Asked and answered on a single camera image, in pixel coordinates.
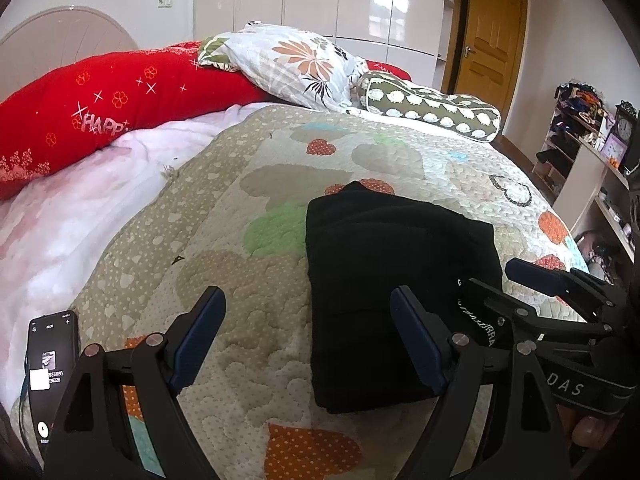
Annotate purple picture frame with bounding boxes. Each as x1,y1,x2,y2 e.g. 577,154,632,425
600,132,629,165

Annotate green sheep-print pillow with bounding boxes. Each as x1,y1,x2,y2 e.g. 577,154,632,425
357,71,502,143

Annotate black desk clock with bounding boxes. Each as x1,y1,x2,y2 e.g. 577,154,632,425
615,101,640,143

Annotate pink white blanket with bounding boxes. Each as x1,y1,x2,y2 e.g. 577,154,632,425
0,102,273,411

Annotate wooden door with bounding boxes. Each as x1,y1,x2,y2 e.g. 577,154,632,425
440,0,528,121

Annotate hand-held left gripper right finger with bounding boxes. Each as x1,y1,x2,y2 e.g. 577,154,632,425
390,286,573,480

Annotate white shelf unit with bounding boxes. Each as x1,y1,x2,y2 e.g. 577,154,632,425
532,105,640,261

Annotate pile of clothes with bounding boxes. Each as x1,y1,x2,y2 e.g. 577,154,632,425
552,80,608,151

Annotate black smartphone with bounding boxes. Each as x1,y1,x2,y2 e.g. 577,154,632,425
26,310,81,448

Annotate phone charging cable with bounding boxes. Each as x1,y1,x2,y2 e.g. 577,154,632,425
17,372,32,441

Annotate black television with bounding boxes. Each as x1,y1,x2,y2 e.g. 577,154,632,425
625,147,640,193

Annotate red printed bolster pillow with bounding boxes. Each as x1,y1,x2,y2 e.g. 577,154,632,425
0,42,413,201

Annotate white curved headboard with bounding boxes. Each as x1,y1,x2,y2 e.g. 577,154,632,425
0,6,140,101

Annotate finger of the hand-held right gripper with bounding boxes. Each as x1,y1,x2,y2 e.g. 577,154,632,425
505,258,628,321
456,277,608,343

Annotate person's right hand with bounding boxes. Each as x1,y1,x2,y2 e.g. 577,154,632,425
571,415,606,448

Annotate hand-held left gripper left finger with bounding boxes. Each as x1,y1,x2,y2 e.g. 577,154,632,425
44,286,228,480

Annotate heart-print quilt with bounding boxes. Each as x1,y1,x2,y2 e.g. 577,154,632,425
10,105,591,480

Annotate floral pillow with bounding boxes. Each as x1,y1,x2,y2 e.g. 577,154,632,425
197,21,371,113

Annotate black pants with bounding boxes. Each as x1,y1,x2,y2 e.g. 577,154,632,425
305,181,506,415

